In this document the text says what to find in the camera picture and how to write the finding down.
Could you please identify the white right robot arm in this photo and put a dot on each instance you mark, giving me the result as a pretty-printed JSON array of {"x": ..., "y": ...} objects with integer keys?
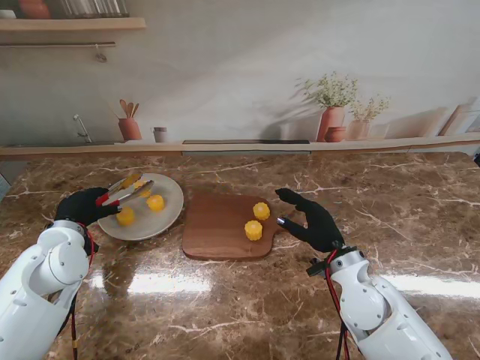
[{"x": 360, "y": 300}]

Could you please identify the small black device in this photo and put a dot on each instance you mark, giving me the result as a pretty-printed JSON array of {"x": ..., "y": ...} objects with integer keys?
[{"x": 477, "y": 159}]

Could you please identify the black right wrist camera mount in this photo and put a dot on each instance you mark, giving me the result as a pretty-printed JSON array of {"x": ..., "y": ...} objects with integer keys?
[{"x": 317, "y": 268}]

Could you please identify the printed kitchen backdrop banner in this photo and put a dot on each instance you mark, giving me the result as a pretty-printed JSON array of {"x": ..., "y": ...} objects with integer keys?
[{"x": 225, "y": 75}]

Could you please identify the brown wooden cutting board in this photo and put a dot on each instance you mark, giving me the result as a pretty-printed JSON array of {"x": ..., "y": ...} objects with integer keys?
[{"x": 217, "y": 232}]

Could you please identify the round cream plate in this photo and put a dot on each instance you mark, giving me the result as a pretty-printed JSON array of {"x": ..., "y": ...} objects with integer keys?
[{"x": 165, "y": 221}]

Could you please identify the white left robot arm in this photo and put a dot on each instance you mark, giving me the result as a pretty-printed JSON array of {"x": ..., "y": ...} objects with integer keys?
[{"x": 37, "y": 277}]

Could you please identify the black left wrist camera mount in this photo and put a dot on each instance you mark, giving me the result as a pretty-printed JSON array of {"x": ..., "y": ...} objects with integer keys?
[{"x": 93, "y": 248}]

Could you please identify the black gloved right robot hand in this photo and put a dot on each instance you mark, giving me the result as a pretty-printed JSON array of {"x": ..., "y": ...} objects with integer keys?
[{"x": 322, "y": 228}]

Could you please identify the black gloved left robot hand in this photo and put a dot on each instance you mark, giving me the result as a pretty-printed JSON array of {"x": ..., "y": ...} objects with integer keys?
[{"x": 80, "y": 208}]

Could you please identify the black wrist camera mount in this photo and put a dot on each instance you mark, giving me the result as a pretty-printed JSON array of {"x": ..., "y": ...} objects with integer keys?
[
  {"x": 93, "y": 248},
  {"x": 317, "y": 268}
]

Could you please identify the yellow corn chunk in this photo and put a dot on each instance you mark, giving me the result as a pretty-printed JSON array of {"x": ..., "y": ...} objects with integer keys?
[
  {"x": 141, "y": 185},
  {"x": 253, "y": 230},
  {"x": 261, "y": 211},
  {"x": 155, "y": 203},
  {"x": 125, "y": 216}
]

